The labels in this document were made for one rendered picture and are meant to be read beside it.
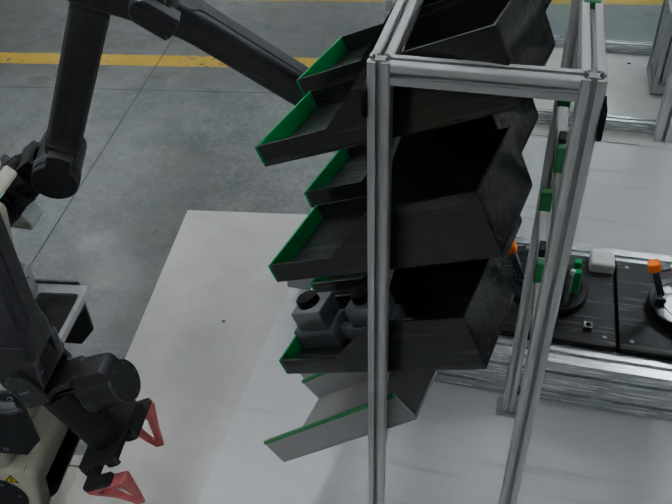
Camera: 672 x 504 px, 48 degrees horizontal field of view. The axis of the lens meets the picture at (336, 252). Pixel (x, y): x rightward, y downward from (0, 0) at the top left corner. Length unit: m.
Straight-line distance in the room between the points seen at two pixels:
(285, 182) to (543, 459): 2.34
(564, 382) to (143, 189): 2.51
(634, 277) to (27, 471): 1.16
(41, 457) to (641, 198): 1.43
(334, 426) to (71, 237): 2.44
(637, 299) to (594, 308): 0.09
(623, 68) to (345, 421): 1.78
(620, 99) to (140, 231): 1.95
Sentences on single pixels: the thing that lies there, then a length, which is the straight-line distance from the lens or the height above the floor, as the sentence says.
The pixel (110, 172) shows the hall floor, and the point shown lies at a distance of 3.71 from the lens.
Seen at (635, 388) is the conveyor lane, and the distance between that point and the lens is 1.40.
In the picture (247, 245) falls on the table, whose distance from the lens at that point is 1.73.
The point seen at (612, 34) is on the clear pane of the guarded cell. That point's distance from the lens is 2.65.
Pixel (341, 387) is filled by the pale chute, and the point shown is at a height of 1.04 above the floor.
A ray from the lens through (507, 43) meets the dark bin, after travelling 0.65.
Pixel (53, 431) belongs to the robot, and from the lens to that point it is 1.55.
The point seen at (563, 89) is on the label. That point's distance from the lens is 0.64.
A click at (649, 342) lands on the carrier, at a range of 1.42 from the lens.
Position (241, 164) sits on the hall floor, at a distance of 3.61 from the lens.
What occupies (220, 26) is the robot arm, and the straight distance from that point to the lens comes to 1.16.
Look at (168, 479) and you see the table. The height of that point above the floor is 0.86.
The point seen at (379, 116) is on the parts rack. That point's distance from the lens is 0.67.
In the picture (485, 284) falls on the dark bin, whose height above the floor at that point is 1.36.
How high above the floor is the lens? 1.94
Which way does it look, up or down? 39 degrees down
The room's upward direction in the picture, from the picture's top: 2 degrees counter-clockwise
